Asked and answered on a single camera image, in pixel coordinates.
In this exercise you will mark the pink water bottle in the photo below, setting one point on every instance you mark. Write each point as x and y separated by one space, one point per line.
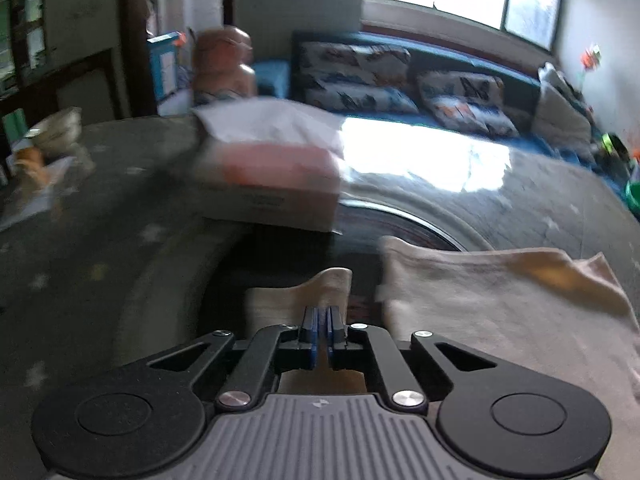
221 66

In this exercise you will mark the green black toy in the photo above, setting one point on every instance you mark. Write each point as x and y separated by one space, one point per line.
612 146

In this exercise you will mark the green plastic bowl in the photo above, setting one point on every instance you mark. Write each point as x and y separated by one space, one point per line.
632 197

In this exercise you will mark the cream sweatshirt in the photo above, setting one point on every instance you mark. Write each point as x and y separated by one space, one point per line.
536 307

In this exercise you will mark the butterfly pillow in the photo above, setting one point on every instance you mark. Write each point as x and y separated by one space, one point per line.
351 78
467 102

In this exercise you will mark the blue white storage box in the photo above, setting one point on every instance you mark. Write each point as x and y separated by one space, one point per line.
163 54

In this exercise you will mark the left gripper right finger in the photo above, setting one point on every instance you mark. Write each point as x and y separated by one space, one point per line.
371 351

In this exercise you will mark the blue sofa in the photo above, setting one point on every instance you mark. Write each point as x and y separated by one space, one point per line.
521 93

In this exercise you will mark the dark wooden cabinet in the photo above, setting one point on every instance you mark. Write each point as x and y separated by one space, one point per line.
25 52

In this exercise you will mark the black induction cooktop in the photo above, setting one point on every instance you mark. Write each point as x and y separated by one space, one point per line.
359 225

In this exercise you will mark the left butterfly pillow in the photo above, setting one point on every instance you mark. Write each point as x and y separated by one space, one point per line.
351 78

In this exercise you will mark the colourful pinwheel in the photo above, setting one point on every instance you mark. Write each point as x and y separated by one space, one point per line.
590 60

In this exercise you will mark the right butterfly pillow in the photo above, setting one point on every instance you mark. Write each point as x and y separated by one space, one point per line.
467 102

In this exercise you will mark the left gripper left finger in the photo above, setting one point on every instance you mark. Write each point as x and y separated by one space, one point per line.
272 351

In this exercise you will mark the grey cushion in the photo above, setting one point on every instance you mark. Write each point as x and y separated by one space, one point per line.
560 125

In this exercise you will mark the tissue box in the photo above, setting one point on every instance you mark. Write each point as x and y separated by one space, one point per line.
269 161

